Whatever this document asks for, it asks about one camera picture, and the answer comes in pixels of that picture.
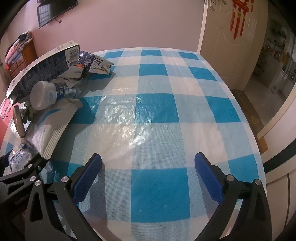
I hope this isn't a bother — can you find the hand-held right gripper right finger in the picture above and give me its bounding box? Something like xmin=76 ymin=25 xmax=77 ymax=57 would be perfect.
xmin=194 ymin=152 xmax=272 ymax=241

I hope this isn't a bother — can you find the blue checked tablecloth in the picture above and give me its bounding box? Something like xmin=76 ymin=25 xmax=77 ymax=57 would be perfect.
xmin=5 ymin=47 xmax=266 ymax=241

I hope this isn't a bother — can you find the wall-mounted television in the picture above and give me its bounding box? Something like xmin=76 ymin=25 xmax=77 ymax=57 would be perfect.
xmin=36 ymin=0 xmax=78 ymax=29

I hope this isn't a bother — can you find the pink printed blanket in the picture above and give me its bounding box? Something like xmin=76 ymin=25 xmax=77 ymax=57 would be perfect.
xmin=0 ymin=98 xmax=14 ymax=160

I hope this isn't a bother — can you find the brown oblong object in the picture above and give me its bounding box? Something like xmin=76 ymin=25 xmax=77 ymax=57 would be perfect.
xmin=13 ymin=105 xmax=26 ymax=139

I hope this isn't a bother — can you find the red knot wall ornament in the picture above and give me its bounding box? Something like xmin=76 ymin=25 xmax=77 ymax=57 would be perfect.
xmin=229 ymin=0 xmax=255 ymax=40

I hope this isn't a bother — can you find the white plastic bottle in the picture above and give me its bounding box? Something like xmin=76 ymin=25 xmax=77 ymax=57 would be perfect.
xmin=30 ymin=80 xmax=80 ymax=111

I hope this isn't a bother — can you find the crumpled dark snack bag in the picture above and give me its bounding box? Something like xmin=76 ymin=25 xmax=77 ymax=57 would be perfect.
xmin=66 ymin=50 xmax=114 ymax=76

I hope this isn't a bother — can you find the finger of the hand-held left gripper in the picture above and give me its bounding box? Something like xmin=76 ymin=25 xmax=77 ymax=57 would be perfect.
xmin=0 ymin=155 xmax=11 ymax=178
xmin=0 ymin=159 xmax=47 ymax=197

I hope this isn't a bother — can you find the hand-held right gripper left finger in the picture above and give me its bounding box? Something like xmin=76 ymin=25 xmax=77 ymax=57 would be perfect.
xmin=23 ymin=153 xmax=103 ymax=241

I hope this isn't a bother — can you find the clear plastic packet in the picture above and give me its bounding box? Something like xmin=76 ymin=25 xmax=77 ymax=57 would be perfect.
xmin=8 ymin=143 xmax=41 ymax=174

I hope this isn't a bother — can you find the metal door handle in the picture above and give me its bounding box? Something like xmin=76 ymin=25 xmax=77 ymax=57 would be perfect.
xmin=208 ymin=0 xmax=228 ymax=10

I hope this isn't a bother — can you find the wooden dresser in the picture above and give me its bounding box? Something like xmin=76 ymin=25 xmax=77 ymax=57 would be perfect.
xmin=5 ymin=39 xmax=38 ymax=80

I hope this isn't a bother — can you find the pile of folded clothes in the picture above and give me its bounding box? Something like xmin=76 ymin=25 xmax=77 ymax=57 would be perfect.
xmin=5 ymin=31 xmax=34 ymax=66

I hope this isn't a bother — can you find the cream door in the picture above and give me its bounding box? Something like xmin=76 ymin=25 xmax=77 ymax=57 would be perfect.
xmin=198 ymin=0 xmax=269 ymax=91

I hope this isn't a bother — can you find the dark blue cardboard box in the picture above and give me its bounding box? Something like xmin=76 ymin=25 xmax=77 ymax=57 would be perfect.
xmin=6 ymin=40 xmax=81 ymax=105

